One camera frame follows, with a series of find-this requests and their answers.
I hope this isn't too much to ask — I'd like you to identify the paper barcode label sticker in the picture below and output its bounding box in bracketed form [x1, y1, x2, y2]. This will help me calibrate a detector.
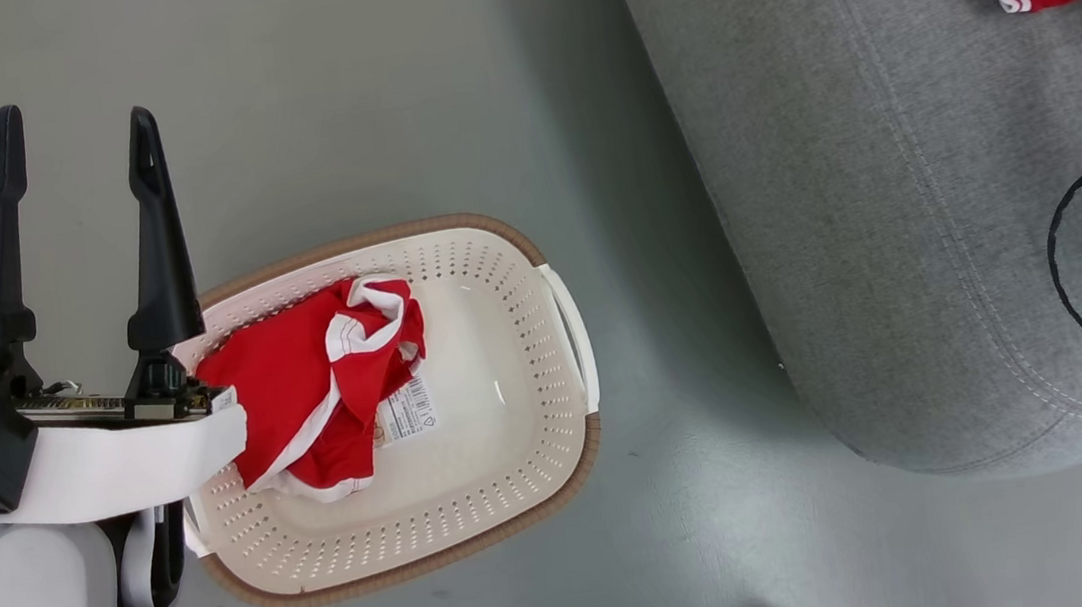
[370, 372, 443, 449]

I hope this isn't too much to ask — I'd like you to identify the red garment with white trim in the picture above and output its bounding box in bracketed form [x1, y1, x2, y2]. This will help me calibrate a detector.
[186, 269, 444, 516]

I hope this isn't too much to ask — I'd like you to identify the left gripper body white flange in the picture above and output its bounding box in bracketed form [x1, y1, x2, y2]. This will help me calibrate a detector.
[0, 373, 258, 533]

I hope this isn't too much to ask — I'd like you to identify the cream perforated laundry basket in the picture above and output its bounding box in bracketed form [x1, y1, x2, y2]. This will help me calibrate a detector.
[155, 201, 621, 607]

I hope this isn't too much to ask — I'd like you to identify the grey fabric sofa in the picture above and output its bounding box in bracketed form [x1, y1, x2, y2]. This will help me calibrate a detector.
[605, 0, 1082, 516]

